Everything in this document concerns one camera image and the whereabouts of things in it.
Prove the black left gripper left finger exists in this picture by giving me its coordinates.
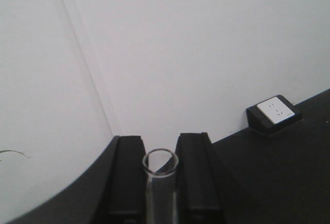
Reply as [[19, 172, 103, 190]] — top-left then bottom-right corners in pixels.
[[99, 135, 146, 223]]

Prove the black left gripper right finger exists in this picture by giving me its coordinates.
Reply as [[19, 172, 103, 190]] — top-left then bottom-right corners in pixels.
[[175, 132, 226, 223]]

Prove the black white power socket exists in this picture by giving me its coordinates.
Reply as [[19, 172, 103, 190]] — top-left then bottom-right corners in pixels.
[[246, 95, 302, 136]]

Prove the green spider plant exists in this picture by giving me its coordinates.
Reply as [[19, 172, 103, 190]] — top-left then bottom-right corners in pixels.
[[0, 149, 31, 158]]

